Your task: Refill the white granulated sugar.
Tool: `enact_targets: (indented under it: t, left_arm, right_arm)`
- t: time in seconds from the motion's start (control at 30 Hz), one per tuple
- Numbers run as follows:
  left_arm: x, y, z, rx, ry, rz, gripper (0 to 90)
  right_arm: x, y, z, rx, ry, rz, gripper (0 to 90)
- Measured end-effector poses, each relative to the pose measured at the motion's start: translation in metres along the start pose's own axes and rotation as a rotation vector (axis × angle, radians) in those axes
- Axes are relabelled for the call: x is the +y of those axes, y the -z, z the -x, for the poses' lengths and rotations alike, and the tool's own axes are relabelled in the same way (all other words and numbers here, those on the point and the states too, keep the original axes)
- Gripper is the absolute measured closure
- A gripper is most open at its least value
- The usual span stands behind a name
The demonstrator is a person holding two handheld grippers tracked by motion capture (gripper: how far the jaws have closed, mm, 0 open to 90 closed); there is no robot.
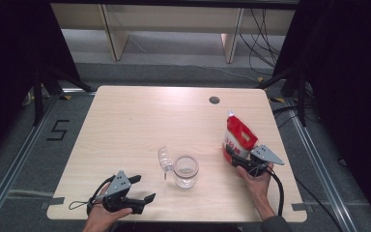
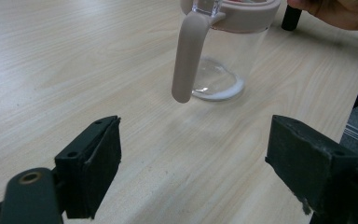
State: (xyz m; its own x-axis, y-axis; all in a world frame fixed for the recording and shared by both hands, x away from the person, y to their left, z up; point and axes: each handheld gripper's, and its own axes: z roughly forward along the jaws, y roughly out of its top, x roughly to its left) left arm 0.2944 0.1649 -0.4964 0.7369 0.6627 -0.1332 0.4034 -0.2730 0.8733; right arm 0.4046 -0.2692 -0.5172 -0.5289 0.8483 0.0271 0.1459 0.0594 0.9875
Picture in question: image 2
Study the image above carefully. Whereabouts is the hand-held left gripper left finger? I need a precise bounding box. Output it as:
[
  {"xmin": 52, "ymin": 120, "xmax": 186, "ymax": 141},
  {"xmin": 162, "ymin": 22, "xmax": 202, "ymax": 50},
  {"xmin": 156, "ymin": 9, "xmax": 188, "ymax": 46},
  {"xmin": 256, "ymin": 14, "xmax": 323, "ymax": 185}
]
[{"xmin": 54, "ymin": 115, "xmax": 122, "ymax": 219}]

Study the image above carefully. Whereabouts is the clear plastic jug with handle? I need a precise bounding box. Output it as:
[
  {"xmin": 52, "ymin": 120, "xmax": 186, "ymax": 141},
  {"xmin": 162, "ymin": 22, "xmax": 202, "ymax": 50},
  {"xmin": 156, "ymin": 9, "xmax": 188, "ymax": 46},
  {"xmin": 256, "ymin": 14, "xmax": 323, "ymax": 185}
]
[{"xmin": 171, "ymin": 0, "xmax": 282, "ymax": 105}]

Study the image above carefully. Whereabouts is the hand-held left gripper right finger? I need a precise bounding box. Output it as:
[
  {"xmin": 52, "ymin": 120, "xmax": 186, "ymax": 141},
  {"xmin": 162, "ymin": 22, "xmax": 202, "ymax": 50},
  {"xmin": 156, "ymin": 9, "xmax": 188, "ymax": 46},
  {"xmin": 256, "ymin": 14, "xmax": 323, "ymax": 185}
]
[{"xmin": 264, "ymin": 114, "xmax": 358, "ymax": 217}]

